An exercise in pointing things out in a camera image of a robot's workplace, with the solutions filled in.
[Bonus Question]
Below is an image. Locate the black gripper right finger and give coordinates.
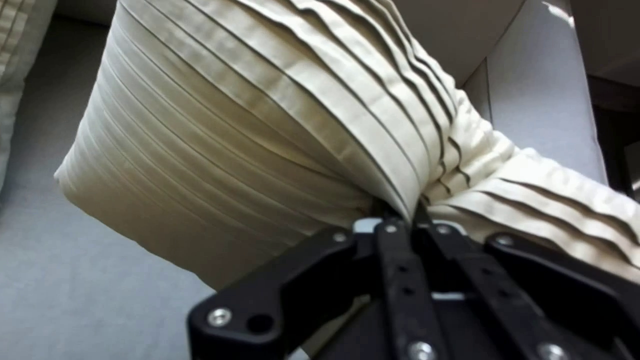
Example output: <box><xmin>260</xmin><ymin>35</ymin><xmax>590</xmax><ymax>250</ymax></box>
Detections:
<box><xmin>415</xmin><ymin>201</ymin><xmax>640</xmax><ymax>360</ymax></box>

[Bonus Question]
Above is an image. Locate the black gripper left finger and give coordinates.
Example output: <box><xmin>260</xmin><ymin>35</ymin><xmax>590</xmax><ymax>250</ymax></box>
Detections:
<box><xmin>187</xmin><ymin>214</ymin><xmax>456</xmax><ymax>360</ymax></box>

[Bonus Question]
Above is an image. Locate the cream pleated pillow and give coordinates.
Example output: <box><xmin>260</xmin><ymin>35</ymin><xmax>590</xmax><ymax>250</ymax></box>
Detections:
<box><xmin>0</xmin><ymin>0</ymin><xmax>58</xmax><ymax>195</ymax></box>
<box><xmin>55</xmin><ymin>0</ymin><xmax>640</xmax><ymax>291</ymax></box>

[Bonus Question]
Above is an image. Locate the grey fabric sofa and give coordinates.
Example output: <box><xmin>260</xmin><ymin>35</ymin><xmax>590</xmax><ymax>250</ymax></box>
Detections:
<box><xmin>0</xmin><ymin>0</ymin><xmax>640</xmax><ymax>360</ymax></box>

